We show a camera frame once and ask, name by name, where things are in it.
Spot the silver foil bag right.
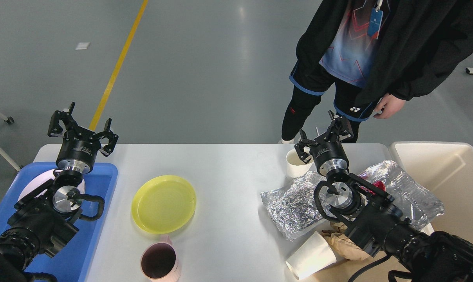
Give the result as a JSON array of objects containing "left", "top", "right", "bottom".
[{"left": 359, "top": 160, "right": 445, "bottom": 231}]

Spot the upright white paper cup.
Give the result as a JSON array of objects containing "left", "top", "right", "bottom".
[{"left": 285, "top": 149, "right": 314, "bottom": 179}]

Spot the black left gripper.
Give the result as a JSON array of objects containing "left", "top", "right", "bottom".
[{"left": 47, "top": 102, "right": 119, "bottom": 174}]

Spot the silver foil bag left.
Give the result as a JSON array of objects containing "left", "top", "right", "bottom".
[{"left": 260, "top": 171, "right": 326, "bottom": 241}]

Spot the flat brown paper sheet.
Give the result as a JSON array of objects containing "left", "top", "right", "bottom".
[{"left": 312, "top": 251, "right": 408, "bottom": 282}]

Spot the clear floor plate left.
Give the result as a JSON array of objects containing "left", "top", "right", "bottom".
[{"left": 316, "top": 126, "right": 330, "bottom": 139}]

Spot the crumpled brown paper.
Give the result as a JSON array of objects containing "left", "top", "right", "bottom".
[{"left": 320, "top": 222, "right": 370, "bottom": 261}]

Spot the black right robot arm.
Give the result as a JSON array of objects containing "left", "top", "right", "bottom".
[{"left": 294, "top": 111, "right": 473, "bottom": 282}]

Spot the silver foil bag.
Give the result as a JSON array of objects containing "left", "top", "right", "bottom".
[
  {"left": 359, "top": 160, "right": 445, "bottom": 231},
  {"left": 260, "top": 171, "right": 326, "bottom": 241}
]

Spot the white floor marker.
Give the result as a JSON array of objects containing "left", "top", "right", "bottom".
[{"left": 75, "top": 42, "right": 91, "bottom": 51}]

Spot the person's hand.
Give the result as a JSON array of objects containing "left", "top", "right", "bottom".
[{"left": 373, "top": 93, "right": 406, "bottom": 119}]

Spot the person in black jacket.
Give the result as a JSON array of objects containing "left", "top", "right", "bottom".
[{"left": 280, "top": 0, "right": 473, "bottom": 143}]

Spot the beige plastic bin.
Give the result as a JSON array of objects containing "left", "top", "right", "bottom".
[{"left": 389, "top": 141, "right": 473, "bottom": 244}]

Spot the yellow plastic plate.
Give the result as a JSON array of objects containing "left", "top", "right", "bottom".
[{"left": 131, "top": 175, "right": 197, "bottom": 234}]

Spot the blue plastic tray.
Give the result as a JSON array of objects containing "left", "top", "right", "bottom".
[{"left": 0, "top": 162, "right": 118, "bottom": 282}]

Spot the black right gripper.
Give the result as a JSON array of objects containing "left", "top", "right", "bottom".
[{"left": 294, "top": 110, "right": 355, "bottom": 177}]

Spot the crushed red soda can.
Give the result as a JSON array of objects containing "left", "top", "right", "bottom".
[{"left": 360, "top": 179, "right": 386, "bottom": 195}]

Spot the lying white paper cup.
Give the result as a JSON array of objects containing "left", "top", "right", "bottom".
[{"left": 285, "top": 231, "right": 337, "bottom": 280}]

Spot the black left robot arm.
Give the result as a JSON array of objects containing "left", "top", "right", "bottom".
[{"left": 0, "top": 102, "right": 119, "bottom": 282}]

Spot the pink HOME mug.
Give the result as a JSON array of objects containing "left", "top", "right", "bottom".
[{"left": 140, "top": 235, "right": 181, "bottom": 282}]

